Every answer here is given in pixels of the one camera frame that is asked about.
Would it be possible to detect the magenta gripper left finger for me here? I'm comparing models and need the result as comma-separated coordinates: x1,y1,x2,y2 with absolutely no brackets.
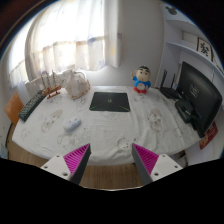
42,144,91,185

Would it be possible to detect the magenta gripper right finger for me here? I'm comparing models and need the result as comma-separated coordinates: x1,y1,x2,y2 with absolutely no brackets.
132,144,182,185

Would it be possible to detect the white computer mouse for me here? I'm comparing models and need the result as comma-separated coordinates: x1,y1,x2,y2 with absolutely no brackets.
63,118,81,131

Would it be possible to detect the black mouse pad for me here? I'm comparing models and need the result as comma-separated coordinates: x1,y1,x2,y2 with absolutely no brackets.
89,92,130,112

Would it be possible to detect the red paper packet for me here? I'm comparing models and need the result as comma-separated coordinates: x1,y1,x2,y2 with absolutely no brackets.
199,122,218,150

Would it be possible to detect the black wifi router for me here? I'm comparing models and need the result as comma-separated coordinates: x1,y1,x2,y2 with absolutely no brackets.
159,70,180,99

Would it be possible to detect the orange wooden chair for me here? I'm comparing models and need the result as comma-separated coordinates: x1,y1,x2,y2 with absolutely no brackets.
4,93,24,125

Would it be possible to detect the wooden model sailing ship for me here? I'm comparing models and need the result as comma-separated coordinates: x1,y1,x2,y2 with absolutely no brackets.
41,72,63,99

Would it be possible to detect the cartoon boy figurine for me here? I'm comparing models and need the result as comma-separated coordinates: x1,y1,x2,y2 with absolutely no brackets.
132,66,151,94

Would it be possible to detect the black computer monitor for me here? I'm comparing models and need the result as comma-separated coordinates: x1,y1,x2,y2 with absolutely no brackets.
175,62,222,138

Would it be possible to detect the framed calligraphy picture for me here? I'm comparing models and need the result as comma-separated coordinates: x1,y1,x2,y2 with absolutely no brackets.
197,38,213,61

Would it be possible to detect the white sheer curtain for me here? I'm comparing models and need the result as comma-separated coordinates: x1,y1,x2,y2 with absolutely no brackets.
7,0,122,88

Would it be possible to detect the white wall shelf unit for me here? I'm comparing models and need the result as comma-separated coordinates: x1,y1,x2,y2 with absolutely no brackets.
155,2,224,109

